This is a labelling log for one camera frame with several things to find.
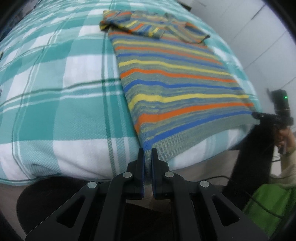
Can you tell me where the person's right hand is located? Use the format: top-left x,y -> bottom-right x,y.
274,127 -> 295,154

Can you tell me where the striped knit sweater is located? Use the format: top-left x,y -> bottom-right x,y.
99,10 -> 255,161

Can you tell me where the teal plaid bed blanket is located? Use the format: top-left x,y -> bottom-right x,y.
1,1 -> 261,186

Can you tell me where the cream sleeve forearm right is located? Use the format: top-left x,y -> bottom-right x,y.
269,148 -> 296,189

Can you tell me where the green bag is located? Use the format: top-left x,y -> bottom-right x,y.
243,184 -> 295,237

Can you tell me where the white wardrobe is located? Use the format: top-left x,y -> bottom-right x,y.
190,1 -> 295,116

